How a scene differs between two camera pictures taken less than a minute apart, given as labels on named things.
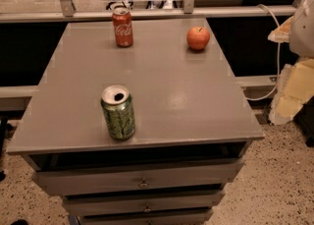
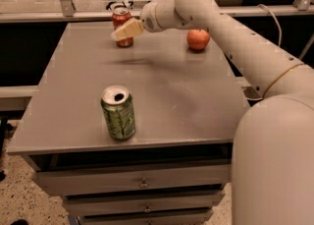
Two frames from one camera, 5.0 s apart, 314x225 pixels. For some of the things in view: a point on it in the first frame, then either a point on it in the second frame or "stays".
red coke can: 123,26 stays
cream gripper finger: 295,87 -> 134,27
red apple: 198,37 stays
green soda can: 119,108 stays
